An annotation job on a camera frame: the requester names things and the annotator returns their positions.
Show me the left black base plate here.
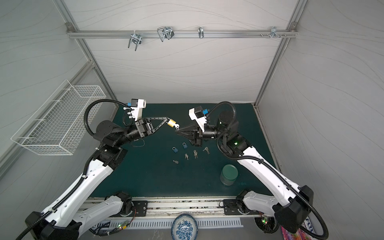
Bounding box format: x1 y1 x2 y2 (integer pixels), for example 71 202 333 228
118 201 148 217

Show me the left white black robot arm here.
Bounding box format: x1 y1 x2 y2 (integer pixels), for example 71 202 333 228
17 99 179 240

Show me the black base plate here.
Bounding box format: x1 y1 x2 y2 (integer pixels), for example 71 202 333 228
221 199 250 216
118 201 148 217

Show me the green table mat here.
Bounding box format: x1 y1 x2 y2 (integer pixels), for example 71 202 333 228
89 103 287 198

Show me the brass padlock with keys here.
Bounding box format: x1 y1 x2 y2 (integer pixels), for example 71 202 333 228
167 119 180 130

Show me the black round fan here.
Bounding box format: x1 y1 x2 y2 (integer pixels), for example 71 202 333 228
255 217 280 234

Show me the metal bolt clamp right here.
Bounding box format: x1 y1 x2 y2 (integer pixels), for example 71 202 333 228
260 27 287 39

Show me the white wire basket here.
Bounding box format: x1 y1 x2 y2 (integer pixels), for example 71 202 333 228
11 80 106 156

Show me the blue white patterned plate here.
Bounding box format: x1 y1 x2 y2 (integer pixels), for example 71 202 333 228
171 214 198 240

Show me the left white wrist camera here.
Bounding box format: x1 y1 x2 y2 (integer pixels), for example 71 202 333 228
123 99 147 121

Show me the small metal bracket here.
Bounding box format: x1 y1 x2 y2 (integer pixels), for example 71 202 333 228
198 27 204 39

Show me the metal U-bolt clamp left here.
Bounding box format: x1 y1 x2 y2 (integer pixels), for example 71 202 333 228
128 33 142 51

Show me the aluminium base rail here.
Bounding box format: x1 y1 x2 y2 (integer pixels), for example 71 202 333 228
80 195 304 221

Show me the green lidded jar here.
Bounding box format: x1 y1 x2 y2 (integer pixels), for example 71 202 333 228
220 164 239 186

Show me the metal U-bolt clamp middle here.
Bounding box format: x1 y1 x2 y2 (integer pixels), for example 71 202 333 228
157 26 175 42

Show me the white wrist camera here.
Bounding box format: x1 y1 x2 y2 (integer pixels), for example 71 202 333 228
189 106 209 132
123 99 147 121

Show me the metal u-bolt clamp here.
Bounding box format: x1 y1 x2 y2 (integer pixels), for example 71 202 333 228
128 33 142 51
157 26 175 42

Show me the aluminium crossbar rail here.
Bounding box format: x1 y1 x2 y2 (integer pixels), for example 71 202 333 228
67 29 299 39

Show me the white vented cable duct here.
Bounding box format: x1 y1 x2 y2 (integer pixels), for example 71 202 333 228
92 217 244 230

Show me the pink Fox's candy bag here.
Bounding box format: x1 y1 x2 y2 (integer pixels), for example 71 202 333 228
281 217 315 240

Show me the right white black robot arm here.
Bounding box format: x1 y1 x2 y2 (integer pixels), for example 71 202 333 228
175 101 329 240

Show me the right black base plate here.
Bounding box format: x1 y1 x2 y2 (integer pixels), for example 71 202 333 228
221 199 250 216

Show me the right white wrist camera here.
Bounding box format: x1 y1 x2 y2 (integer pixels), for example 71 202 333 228
189 106 209 132

